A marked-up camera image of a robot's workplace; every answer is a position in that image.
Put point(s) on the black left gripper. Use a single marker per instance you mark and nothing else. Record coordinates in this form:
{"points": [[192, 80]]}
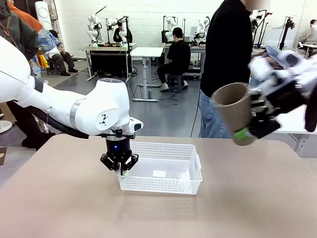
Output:
{"points": [[118, 148]]}

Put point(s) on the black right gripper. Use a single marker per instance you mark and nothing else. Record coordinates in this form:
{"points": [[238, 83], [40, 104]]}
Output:
{"points": [[284, 96]]}

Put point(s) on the brown paper cup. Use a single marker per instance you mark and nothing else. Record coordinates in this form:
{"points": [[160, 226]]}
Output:
{"points": [[235, 114]]}

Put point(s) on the white perforated plastic basket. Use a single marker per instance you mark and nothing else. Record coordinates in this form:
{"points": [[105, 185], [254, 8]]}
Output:
{"points": [[158, 186]]}

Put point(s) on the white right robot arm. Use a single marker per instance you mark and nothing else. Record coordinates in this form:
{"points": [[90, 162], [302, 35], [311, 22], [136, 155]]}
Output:
{"points": [[310, 79]]}

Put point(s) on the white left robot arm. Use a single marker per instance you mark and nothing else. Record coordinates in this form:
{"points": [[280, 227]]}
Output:
{"points": [[94, 109]]}

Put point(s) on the white side table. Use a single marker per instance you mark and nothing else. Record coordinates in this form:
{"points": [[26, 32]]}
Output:
{"points": [[294, 124]]}

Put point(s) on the white paper label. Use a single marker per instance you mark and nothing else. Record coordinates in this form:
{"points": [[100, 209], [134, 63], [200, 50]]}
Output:
{"points": [[159, 173]]}

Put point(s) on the person black sweater blue jeans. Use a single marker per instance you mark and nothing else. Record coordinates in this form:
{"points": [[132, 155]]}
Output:
{"points": [[227, 49]]}

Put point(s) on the dark stool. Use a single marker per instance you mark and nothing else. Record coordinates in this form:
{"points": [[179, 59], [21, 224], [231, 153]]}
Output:
{"points": [[175, 81]]}

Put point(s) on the white background desk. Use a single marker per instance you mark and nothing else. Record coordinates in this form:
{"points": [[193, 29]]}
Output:
{"points": [[196, 49]]}

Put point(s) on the black tripod stand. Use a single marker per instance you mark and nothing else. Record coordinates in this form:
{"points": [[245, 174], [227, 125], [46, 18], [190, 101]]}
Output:
{"points": [[287, 27]]}

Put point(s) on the person with face mask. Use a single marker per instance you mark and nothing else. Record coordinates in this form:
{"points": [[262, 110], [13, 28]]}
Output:
{"points": [[309, 33]]}

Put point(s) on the table with black panel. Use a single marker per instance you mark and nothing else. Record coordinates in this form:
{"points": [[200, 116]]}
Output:
{"points": [[109, 62]]}

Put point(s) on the seated man black cap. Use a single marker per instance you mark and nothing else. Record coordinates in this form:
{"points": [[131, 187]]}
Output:
{"points": [[177, 54]]}

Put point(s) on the white standing desk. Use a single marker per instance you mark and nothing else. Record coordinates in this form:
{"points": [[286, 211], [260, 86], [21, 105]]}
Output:
{"points": [[146, 52]]}

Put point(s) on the brown board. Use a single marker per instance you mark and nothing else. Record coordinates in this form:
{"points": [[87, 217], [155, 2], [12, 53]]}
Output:
{"points": [[3, 156]]}

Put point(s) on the seated person patterned blue shirt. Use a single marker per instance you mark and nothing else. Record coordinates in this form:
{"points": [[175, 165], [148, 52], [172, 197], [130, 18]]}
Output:
{"points": [[59, 59]]}

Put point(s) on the white round stand base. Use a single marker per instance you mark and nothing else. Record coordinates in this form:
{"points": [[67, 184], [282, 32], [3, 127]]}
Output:
{"points": [[5, 127]]}

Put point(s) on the yellow object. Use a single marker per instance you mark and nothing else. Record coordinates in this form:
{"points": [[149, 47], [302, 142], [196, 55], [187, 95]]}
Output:
{"points": [[44, 61]]}

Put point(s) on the seated person in black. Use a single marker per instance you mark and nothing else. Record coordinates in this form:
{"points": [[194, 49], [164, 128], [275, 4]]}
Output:
{"points": [[122, 34]]}

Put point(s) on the white tower fan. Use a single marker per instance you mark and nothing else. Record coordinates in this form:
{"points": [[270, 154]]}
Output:
{"points": [[43, 13]]}

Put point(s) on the person in grey-green jacket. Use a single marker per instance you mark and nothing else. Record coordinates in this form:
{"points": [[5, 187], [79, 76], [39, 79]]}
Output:
{"points": [[15, 29]]}

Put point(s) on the person in orange top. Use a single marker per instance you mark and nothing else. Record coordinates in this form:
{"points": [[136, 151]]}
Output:
{"points": [[27, 17]]}

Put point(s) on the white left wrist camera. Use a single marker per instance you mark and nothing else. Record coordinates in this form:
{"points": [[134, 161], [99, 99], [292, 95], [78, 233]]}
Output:
{"points": [[136, 126]]}

